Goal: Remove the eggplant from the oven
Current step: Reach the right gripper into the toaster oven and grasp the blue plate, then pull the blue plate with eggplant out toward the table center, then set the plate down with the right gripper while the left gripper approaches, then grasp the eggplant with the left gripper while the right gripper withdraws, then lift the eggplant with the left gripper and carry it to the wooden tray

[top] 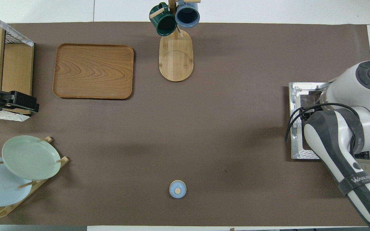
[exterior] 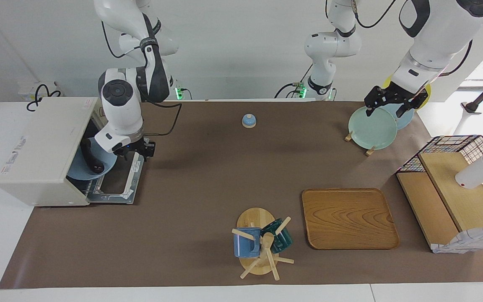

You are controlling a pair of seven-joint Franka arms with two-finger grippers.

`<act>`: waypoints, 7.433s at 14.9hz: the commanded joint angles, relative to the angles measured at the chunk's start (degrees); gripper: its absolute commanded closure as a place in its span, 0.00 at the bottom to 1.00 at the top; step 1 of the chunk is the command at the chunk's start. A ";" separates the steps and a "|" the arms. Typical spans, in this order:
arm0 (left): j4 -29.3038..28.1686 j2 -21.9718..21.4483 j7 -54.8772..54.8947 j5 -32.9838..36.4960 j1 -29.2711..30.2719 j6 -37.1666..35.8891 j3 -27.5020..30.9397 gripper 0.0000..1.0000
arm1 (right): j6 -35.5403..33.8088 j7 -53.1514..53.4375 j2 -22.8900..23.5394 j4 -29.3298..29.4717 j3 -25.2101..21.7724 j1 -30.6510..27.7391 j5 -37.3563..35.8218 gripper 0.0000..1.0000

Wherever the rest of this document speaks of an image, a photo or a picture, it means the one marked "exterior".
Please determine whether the yellow plate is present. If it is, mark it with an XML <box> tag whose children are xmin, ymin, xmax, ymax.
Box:
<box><xmin>386</xmin><ymin>75</ymin><xmax>431</xmax><ymax>110</ymax></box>

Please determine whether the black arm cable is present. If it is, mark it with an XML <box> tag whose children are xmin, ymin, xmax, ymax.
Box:
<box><xmin>101</xmin><ymin>21</ymin><xmax>183</xmax><ymax>137</ymax></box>
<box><xmin>325</xmin><ymin>0</ymin><xmax>473</xmax><ymax>77</ymax></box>

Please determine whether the black coiled power cable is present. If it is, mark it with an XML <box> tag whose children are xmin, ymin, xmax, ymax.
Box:
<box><xmin>26</xmin><ymin>84</ymin><xmax>62</xmax><ymax>112</ymax></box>

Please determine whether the rectangular wooden tray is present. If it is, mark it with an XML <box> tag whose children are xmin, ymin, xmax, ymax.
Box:
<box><xmin>301</xmin><ymin>188</ymin><xmax>400</xmax><ymax>250</ymax></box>

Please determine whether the brown table mat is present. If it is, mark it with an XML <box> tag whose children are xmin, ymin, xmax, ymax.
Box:
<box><xmin>0</xmin><ymin>101</ymin><xmax>483</xmax><ymax>290</ymax></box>

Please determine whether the dark green mug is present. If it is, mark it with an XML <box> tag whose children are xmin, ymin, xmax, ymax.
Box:
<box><xmin>260</xmin><ymin>218</ymin><xmax>293</xmax><ymax>254</ymax></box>

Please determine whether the dark purple eggplant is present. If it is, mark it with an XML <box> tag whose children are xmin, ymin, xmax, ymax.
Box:
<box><xmin>80</xmin><ymin>138</ymin><xmax>106</xmax><ymax>173</ymax></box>

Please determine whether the wooden mug tree stand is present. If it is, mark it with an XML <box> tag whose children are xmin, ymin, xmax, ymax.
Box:
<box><xmin>231</xmin><ymin>207</ymin><xmax>294</xmax><ymax>281</ymax></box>

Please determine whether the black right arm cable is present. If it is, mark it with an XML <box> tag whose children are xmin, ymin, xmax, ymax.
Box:
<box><xmin>101</xmin><ymin>21</ymin><xmax>183</xmax><ymax>137</ymax></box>

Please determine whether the light blue smooth plate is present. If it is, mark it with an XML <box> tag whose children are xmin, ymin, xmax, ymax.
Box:
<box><xmin>382</xmin><ymin>103</ymin><xmax>415</xmax><ymax>130</ymax></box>

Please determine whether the blue mug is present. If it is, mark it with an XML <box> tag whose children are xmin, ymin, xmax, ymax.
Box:
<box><xmin>233</xmin><ymin>227</ymin><xmax>262</xmax><ymax>258</ymax></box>

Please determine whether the wooden shelf with wire basket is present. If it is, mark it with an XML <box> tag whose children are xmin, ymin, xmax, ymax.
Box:
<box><xmin>396</xmin><ymin>135</ymin><xmax>483</xmax><ymax>254</ymax></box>

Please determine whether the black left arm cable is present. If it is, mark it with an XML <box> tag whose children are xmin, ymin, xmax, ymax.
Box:
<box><xmin>325</xmin><ymin>0</ymin><xmax>473</xmax><ymax>77</ymax></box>

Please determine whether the pale green plate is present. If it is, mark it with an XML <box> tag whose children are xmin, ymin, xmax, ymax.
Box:
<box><xmin>348</xmin><ymin>106</ymin><xmax>398</xmax><ymax>150</ymax></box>

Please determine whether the light blue ribbed plate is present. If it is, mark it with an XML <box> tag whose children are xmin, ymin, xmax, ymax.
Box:
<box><xmin>66</xmin><ymin>138</ymin><xmax>118</xmax><ymax>181</ymax></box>

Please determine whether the beige toaster oven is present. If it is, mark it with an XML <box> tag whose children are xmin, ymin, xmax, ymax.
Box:
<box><xmin>0</xmin><ymin>97</ymin><xmax>145</xmax><ymax>207</ymax></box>

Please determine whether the wooden plate rack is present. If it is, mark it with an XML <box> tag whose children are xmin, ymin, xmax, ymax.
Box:
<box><xmin>345</xmin><ymin>131</ymin><xmax>376</xmax><ymax>156</ymax></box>

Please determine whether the white cup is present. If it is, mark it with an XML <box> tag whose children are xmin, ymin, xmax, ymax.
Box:
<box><xmin>455</xmin><ymin>143</ymin><xmax>483</xmax><ymax>189</ymax></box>

